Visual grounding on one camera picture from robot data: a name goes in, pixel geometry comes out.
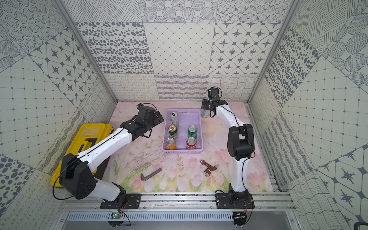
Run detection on aluminium mounting rail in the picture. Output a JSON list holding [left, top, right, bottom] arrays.
[[59, 192, 296, 211]]

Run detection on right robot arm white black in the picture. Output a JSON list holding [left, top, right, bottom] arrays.
[[201, 87, 255, 204]]

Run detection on orange soda can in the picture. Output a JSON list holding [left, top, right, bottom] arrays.
[[165, 137, 176, 150]]

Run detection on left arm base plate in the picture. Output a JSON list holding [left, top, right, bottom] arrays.
[[100, 193, 142, 209]]

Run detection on grey hex key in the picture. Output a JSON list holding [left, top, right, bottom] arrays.
[[140, 168, 162, 182]]

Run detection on silver can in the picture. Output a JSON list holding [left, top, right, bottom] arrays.
[[170, 111, 179, 127], [201, 109, 210, 119]]

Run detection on white vent grille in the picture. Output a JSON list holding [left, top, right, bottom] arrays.
[[67, 211, 233, 222]]

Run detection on dark green gold-top can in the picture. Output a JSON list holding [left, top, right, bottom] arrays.
[[168, 125, 178, 140]]

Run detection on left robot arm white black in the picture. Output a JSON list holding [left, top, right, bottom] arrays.
[[58, 103, 164, 208]]

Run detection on dark red metal tool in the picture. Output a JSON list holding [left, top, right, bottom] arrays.
[[200, 160, 219, 177]]

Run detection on yellow black toolbox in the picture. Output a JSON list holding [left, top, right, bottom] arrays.
[[50, 124, 114, 188]]

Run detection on red cola can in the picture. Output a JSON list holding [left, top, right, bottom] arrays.
[[186, 137, 197, 150]]

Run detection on right black connector box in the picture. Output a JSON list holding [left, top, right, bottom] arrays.
[[232, 212, 247, 228]]

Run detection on purple plastic basket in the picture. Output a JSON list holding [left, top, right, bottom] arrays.
[[162, 108, 204, 154]]

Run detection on left green circuit board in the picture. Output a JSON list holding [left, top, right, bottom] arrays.
[[108, 212, 124, 227]]

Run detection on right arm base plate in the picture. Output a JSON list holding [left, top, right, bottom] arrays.
[[215, 192, 255, 209]]

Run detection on green soda can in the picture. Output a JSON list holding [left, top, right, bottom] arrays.
[[187, 125, 198, 139]]

